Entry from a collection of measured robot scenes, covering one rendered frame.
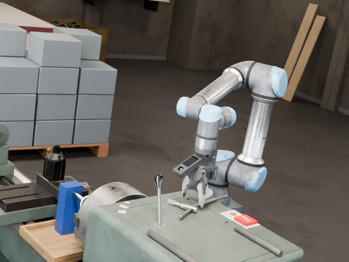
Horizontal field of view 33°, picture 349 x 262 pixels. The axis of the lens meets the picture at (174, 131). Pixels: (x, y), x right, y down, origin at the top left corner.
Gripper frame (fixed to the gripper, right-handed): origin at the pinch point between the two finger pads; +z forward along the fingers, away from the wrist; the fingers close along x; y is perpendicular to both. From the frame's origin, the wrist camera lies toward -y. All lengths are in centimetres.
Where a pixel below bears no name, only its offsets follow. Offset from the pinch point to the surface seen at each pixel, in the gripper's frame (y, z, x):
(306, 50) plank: 721, 38, 489
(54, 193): -9, 29, 79
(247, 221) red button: 9.3, 1.0, -20.1
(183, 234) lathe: -17.8, 2.2, -16.3
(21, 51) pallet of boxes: 128, 29, 389
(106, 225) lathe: -34.0, 5.4, 3.9
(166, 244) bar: -29.6, 0.5, -21.8
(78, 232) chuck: -27.7, 21.3, 28.8
